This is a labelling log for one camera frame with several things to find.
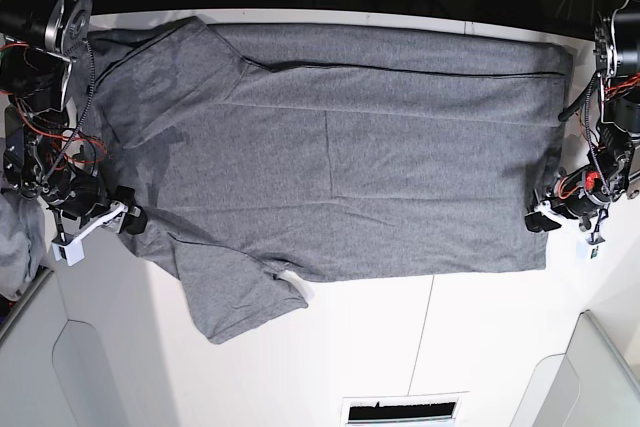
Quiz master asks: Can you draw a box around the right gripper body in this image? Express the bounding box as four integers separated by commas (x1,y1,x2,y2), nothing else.
42,166,138,242

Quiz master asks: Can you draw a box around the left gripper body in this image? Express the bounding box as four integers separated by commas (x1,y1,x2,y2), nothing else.
532,169,626,242

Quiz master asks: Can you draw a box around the dark grey t-shirt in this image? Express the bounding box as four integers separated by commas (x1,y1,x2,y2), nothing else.
71,17,573,344

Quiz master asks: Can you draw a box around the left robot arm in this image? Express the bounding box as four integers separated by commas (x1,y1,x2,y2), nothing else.
525,0,639,246

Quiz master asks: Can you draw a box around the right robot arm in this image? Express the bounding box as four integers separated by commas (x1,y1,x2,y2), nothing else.
1,0,147,235

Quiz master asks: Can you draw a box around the light grey clothes pile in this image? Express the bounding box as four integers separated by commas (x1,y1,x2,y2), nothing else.
0,178,46,301

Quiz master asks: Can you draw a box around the left white bin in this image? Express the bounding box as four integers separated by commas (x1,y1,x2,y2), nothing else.
1,271,129,427

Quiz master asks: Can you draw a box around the white bin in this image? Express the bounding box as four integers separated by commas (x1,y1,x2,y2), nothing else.
511,311,639,427
1,271,129,427

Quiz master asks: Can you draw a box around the right white bin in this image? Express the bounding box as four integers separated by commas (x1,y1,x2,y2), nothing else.
511,311,639,427

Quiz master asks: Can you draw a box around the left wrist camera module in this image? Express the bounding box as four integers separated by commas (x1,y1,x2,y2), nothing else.
576,241,600,261

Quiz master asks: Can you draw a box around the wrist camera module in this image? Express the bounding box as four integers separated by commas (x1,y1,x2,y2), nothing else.
576,241,600,261
52,240,85,266

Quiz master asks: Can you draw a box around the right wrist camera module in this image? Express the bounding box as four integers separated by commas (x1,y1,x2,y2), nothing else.
52,240,85,266

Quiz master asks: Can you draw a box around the white table cable slot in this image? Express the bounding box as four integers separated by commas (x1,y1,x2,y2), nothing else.
340,392,467,427

